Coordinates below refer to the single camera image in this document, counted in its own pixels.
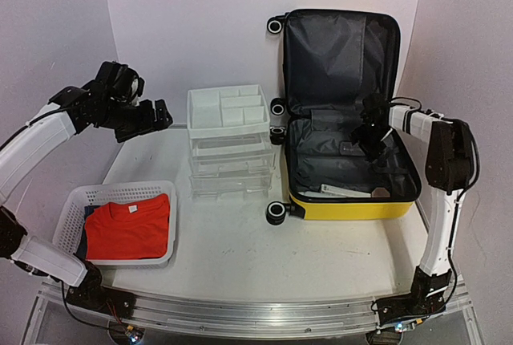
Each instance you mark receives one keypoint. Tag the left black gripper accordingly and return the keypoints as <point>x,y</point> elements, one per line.
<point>148,123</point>

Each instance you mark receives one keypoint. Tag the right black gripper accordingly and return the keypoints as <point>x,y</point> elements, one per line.
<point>372,153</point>

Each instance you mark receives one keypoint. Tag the yellow Pikachu hard-shell suitcase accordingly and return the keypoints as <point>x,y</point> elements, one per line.
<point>332,60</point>

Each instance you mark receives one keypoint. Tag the white perforated plastic basket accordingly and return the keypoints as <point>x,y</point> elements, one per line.
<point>81,202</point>

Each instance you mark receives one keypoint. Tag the white plastic drawer organizer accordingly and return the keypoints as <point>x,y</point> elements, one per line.
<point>230,151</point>

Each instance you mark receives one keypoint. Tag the orange garment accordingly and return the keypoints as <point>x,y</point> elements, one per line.
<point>135,231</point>

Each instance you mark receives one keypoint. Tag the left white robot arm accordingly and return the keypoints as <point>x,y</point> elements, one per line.
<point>111,100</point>

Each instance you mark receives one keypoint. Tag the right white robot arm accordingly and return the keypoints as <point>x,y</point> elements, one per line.
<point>452,168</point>

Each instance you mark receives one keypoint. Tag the pink card in suitcase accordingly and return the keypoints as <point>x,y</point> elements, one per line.
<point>380,192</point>

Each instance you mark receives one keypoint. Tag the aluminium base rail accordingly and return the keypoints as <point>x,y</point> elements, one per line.
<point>53,321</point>

